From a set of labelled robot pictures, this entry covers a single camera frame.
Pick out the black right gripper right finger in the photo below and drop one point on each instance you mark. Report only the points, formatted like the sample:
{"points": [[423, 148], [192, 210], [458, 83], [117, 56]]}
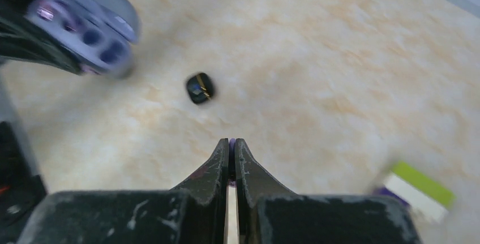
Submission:
{"points": [[252, 182]]}

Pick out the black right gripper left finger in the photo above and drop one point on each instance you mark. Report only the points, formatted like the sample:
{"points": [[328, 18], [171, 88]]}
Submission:
{"points": [[199, 203]]}

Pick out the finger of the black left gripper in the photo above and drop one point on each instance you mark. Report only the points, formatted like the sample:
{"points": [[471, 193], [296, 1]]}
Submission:
{"points": [[21, 40]]}

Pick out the purple earbud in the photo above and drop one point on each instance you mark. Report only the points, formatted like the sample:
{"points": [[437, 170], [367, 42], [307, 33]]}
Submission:
{"points": [[231, 167]]}

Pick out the grey purple charging case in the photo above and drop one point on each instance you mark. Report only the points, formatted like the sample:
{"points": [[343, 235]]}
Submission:
{"points": [[98, 32]]}

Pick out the glossy black charging case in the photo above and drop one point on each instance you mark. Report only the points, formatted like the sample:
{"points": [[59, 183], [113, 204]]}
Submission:
{"points": [[200, 88]]}

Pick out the green white purple toy block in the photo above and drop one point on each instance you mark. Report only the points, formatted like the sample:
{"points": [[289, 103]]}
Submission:
{"points": [[425, 198]]}

